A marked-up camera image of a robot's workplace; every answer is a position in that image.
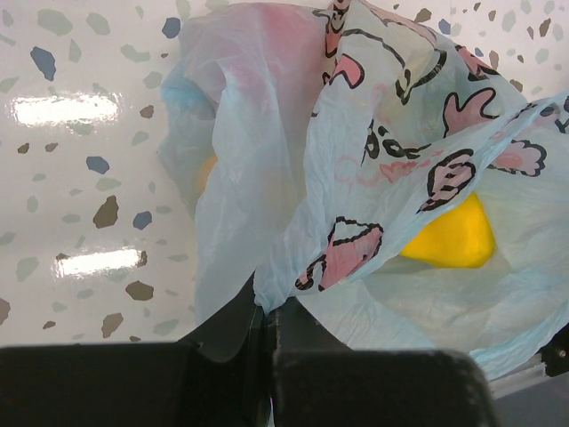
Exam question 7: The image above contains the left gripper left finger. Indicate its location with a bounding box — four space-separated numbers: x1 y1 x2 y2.
1 283 270 426

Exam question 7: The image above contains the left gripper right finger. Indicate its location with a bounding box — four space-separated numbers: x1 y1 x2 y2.
268 298 501 426

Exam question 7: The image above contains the blue printed plastic bag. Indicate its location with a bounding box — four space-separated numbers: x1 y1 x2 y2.
159 1 568 379

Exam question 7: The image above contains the yellow fruit in bag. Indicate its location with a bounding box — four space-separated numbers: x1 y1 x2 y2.
400 193 496 269

